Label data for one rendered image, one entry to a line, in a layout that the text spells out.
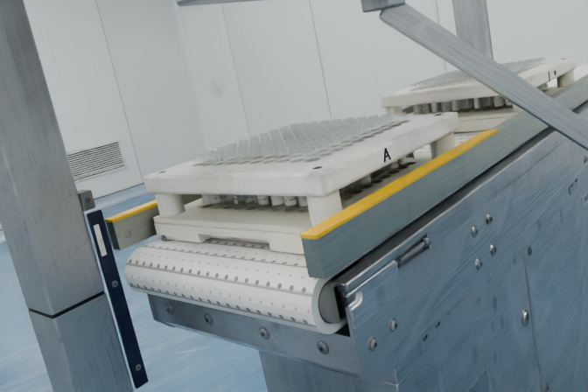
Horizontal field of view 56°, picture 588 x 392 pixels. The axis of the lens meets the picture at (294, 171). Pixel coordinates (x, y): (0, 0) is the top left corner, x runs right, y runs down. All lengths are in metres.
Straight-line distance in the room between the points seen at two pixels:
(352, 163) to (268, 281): 0.12
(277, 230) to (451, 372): 0.32
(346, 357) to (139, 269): 0.24
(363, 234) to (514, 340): 0.49
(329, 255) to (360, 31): 4.18
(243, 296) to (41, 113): 0.27
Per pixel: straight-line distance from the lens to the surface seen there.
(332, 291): 0.43
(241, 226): 0.51
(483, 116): 0.88
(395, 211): 0.47
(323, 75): 4.87
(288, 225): 0.47
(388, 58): 4.41
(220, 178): 0.51
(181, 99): 6.24
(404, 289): 0.50
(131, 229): 0.61
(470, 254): 0.62
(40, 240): 0.59
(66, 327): 0.61
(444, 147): 0.61
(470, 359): 0.76
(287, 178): 0.45
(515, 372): 0.91
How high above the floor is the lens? 1.02
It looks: 11 degrees down
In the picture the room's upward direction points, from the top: 11 degrees counter-clockwise
